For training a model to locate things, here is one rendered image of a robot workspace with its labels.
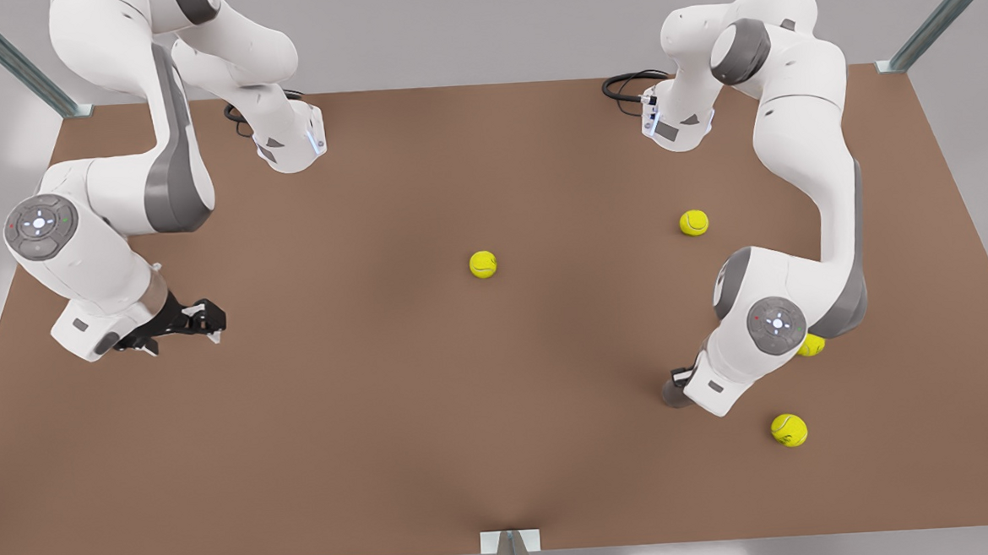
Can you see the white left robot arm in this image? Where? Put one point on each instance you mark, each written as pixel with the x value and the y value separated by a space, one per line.
pixel 799 126

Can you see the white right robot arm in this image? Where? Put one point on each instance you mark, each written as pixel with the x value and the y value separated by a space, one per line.
pixel 109 188

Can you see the yellow tennis ball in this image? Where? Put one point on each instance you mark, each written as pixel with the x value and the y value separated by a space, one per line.
pixel 789 429
pixel 483 264
pixel 694 222
pixel 813 347

